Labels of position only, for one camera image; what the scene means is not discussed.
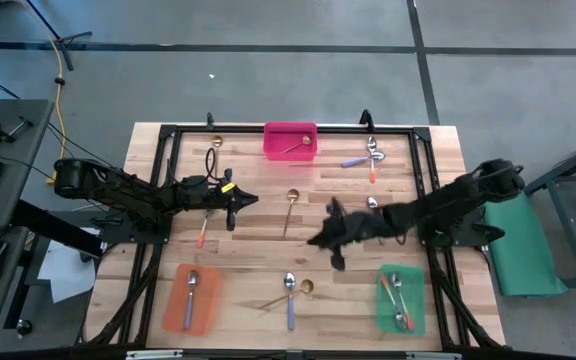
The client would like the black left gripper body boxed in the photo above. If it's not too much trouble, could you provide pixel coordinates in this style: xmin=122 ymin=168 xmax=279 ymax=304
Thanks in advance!
xmin=170 ymin=168 xmax=239 ymax=233

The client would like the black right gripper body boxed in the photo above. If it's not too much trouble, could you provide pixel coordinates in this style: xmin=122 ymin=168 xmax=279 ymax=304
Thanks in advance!
xmin=320 ymin=196 xmax=389 ymax=272

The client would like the gold spoon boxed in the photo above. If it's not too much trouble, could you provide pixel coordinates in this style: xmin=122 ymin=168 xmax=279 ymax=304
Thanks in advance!
xmin=281 ymin=188 xmax=301 ymax=241
xmin=281 ymin=134 xmax=313 ymax=155
xmin=259 ymin=278 xmax=315 ymax=311
xmin=211 ymin=134 xmax=224 ymax=177

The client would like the orange-handled silver spoon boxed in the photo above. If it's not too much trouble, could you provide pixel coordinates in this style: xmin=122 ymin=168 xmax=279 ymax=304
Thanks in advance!
xmin=379 ymin=273 xmax=405 ymax=331
xmin=196 ymin=209 xmax=215 ymax=250
xmin=366 ymin=135 xmax=380 ymax=184
xmin=391 ymin=272 xmax=416 ymax=332

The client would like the pink plastic bin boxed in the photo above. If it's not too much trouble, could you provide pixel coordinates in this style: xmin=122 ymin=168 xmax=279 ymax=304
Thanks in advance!
xmin=262 ymin=121 xmax=319 ymax=162

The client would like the teal green plastic bin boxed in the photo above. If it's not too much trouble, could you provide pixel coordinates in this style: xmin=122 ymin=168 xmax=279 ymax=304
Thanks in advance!
xmin=375 ymin=263 xmax=427 ymax=337

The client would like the orange plastic tray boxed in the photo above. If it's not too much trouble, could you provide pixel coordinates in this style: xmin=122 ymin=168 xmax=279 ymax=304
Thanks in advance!
xmin=161 ymin=263 xmax=224 ymax=337

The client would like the green mat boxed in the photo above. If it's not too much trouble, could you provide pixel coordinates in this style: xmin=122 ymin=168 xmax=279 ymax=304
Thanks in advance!
xmin=481 ymin=192 xmax=569 ymax=299

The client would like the white paper sheet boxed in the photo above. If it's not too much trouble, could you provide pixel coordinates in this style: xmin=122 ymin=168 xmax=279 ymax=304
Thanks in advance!
xmin=36 ymin=227 xmax=103 ymax=305

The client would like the grey desk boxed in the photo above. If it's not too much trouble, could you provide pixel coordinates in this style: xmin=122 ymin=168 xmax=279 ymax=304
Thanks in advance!
xmin=0 ymin=98 xmax=55 ymax=354

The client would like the black floor stand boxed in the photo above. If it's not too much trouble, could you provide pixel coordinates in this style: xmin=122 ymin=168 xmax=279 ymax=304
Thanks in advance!
xmin=20 ymin=0 xmax=94 ymax=72

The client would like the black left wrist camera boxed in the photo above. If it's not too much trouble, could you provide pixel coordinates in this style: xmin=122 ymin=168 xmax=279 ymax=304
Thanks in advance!
xmin=181 ymin=174 xmax=210 ymax=196

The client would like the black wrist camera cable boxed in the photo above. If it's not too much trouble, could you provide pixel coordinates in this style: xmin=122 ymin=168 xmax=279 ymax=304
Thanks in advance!
xmin=204 ymin=147 xmax=219 ymax=181

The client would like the black metal table frame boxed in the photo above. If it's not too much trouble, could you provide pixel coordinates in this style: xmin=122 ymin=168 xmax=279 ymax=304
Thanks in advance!
xmin=83 ymin=122 xmax=507 ymax=351

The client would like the yellow cable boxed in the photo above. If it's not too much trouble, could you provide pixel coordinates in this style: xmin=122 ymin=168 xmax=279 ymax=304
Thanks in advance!
xmin=17 ymin=0 xmax=68 ymax=185

